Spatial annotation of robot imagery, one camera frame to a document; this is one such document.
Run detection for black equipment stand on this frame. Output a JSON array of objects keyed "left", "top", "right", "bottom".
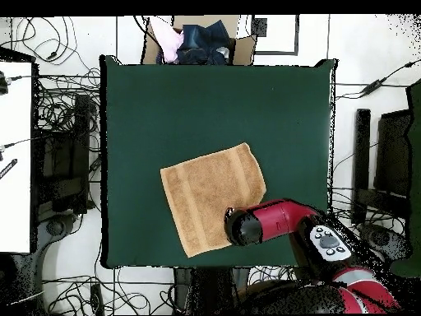
[
  {"left": 351, "top": 108, "right": 412, "bottom": 225},
  {"left": 39, "top": 93, "right": 91, "bottom": 215}
]

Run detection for dark green fabric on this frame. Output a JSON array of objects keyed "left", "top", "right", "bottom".
[{"left": 391, "top": 80, "right": 421, "bottom": 277}]

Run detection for tangled black cables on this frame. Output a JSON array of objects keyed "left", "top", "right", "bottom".
[{"left": 0, "top": 16, "right": 101, "bottom": 149}]

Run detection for white desk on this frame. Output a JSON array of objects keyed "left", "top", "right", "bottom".
[{"left": 0, "top": 60, "right": 34, "bottom": 254}]

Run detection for loose black floor cables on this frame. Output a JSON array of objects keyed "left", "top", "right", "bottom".
[{"left": 42, "top": 267, "right": 175, "bottom": 315}]

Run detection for brown cardboard box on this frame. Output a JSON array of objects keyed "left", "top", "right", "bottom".
[{"left": 141, "top": 15, "right": 257, "bottom": 66}]

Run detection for black power adapter with cable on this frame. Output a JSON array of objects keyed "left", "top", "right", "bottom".
[{"left": 335, "top": 58, "right": 421, "bottom": 101}]

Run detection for tangled floor cables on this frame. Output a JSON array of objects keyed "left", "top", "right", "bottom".
[{"left": 248, "top": 265, "right": 297, "bottom": 286}]

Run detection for pink garment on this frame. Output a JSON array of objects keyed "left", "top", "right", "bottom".
[{"left": 149, "top": 17, "right": 185, "bottom": 64}]

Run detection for orange-brown terry towel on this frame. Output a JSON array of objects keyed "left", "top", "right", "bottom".
[{"left": 160, "top": 142, "right": 267, "bottom": 258}]

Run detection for dark green table cloth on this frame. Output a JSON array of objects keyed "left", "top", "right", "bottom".
[{"left": 99, "top": 54, "right": 336, "bottom": 269}]

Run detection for dark blue jeans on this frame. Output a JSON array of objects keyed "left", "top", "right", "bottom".
[{"left": 177, "top": 20, "right": 233, "bottom": 66}]

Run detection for black power strip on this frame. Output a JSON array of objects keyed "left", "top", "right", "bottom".
[{"left": 90, "top": 282, "right": 105, "bottom": 315}]

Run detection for black cable bundle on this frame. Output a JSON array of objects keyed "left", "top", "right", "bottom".
[{"left": 328, "top": 187, "right": 409, "bottom": 231}]

